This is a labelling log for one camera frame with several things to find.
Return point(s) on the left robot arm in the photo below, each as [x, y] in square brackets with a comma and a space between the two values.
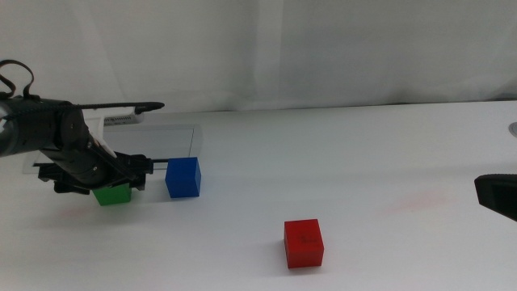
[36, 125]

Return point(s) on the green cube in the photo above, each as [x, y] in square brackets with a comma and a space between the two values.
[113, 196]

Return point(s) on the red cube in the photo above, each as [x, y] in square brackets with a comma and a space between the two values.
[303, 246]

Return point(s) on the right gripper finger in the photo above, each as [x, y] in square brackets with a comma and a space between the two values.
[498, 194]

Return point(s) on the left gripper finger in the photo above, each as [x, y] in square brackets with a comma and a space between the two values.
[139, 184]
[70, 190]

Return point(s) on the white fabric curtain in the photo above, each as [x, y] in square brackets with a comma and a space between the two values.
[282, 48]

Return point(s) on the blue cube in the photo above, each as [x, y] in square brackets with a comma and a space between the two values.
[182, 178]

